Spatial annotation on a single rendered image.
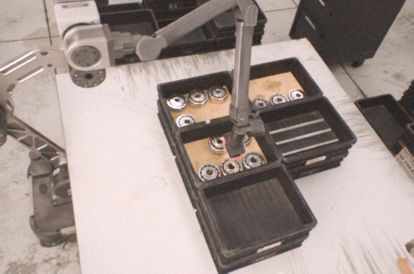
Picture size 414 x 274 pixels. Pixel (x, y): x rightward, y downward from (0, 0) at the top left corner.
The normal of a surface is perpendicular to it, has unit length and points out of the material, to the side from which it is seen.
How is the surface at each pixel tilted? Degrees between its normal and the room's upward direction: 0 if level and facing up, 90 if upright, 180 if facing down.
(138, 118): 0
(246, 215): 0
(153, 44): 55
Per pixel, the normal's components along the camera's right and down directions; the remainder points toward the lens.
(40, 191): 0.10, -0.63
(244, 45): 0.26, 0.26
